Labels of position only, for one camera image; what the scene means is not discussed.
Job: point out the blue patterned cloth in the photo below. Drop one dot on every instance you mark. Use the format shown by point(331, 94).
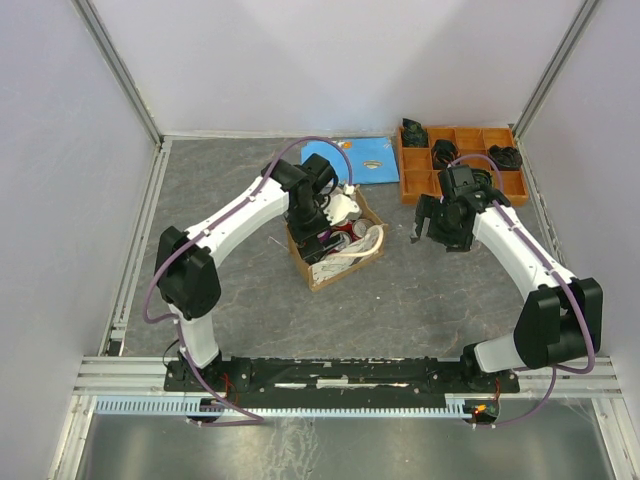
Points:
point(372, 159)

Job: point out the purple soda can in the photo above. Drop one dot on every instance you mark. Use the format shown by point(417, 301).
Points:
point(340, 240)

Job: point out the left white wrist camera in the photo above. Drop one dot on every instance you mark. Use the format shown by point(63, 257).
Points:
point(341, 205)

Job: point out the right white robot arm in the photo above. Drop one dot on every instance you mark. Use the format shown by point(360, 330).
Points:
point(561, 320)

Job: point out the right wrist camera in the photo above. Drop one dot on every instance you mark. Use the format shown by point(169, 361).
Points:
point(457, 181)

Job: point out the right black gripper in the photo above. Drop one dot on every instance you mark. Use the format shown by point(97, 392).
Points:
point(425, 208)

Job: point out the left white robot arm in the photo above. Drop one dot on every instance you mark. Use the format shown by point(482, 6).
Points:
point(187, 261)

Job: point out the burlap canvas bag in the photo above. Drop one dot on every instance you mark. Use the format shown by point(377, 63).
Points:
point(336, 266)

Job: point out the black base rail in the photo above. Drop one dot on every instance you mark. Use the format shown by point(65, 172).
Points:
point(238, 376)

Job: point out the red cola can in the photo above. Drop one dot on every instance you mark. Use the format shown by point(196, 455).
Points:
point(360, 228)

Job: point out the dark rolled item top-left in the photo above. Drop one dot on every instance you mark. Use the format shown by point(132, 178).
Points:
point(413, 135)

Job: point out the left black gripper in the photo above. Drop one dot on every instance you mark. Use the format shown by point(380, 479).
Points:
point(308, 244)

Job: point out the dark rolled item bottom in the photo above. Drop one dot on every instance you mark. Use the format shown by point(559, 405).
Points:
point(482, 177)

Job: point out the aluminium frame rail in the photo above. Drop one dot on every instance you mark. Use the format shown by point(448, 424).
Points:
point(121, 376)

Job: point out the dark rolled item centre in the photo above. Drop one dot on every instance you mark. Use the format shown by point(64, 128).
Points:
point(443, 153)

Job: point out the light blue cable duct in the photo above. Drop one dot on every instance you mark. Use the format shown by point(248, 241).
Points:
point(325, 403)

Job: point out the dark rolled item right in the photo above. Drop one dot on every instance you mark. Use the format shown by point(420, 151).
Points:
point(506, 158)

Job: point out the orange wooden compartment tray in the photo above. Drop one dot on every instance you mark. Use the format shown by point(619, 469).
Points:
point(418, 174)

